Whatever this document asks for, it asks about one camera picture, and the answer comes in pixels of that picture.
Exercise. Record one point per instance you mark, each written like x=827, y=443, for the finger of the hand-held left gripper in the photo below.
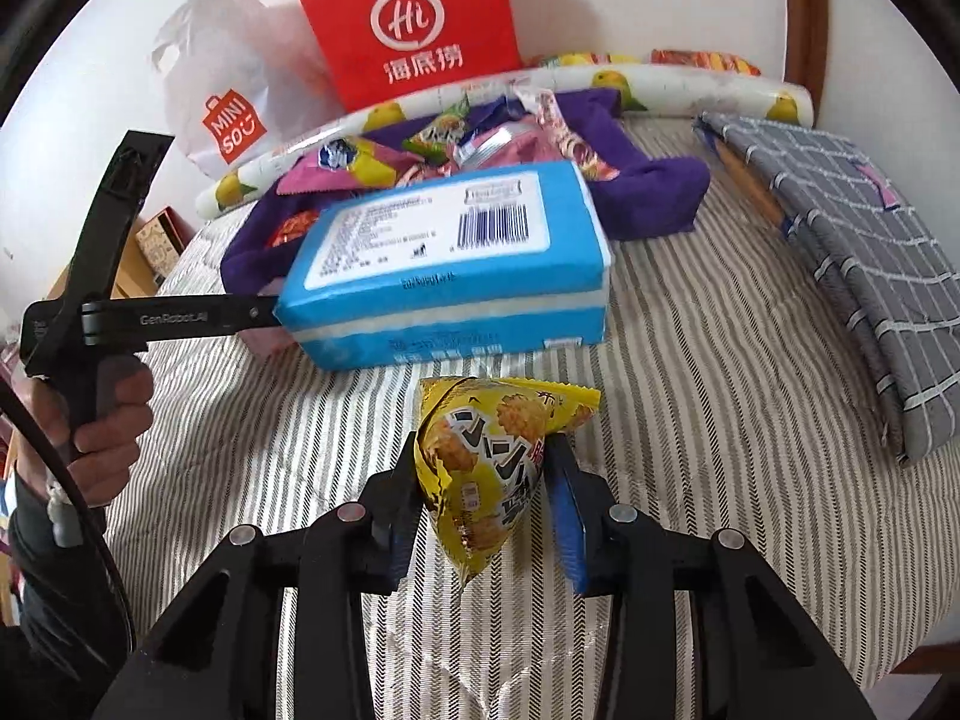
x=251, y=313

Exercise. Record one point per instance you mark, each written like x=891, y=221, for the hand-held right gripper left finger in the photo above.
x=397, y=540

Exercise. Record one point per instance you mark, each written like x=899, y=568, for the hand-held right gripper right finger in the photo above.
x=568, y=540

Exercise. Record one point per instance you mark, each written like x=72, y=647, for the pink white snack packet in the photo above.
x=266, y=343

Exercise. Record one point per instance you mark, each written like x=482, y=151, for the red snack packet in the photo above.
x=294, y=229

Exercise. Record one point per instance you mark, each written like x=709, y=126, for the blue tissue pack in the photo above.
x=375, y=292

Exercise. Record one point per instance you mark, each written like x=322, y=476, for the pink packet with blue print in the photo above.
x=330, y=165

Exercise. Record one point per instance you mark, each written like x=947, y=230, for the green yellow snack packet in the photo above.
x=442, y=127

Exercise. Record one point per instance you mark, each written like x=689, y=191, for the pink packet with silver band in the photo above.
x=495, y=141

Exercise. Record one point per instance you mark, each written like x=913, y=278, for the white red candy packet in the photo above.
x=592, y=161

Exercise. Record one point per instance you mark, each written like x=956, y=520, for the person's left forearm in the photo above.
x=52, y=592

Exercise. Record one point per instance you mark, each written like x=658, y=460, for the person's left hand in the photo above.
x=112, y=457

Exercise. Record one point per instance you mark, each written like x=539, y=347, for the wooden nightstand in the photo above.
x=126, y=281

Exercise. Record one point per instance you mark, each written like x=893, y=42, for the brown patterned box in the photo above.
x=159, y=244

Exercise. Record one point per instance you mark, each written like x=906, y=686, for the white plastic shopping bag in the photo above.
x=262, y=75

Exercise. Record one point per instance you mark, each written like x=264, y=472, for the red paper bag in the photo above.
x=337, y=37

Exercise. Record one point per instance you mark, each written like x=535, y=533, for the purple towel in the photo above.
x=645, y=187

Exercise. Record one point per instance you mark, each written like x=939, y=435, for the yellow chip bag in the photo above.
x=577, y=58

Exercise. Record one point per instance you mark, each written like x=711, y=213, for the grey checked cloth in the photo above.
x=862, y=240

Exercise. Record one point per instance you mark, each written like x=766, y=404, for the fruit printed paper roll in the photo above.
x=712, y=94

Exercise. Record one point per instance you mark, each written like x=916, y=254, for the red chip bag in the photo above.
x=705, y=60

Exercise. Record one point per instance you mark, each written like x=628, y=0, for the brown wooden door frame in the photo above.
x=808, y=15

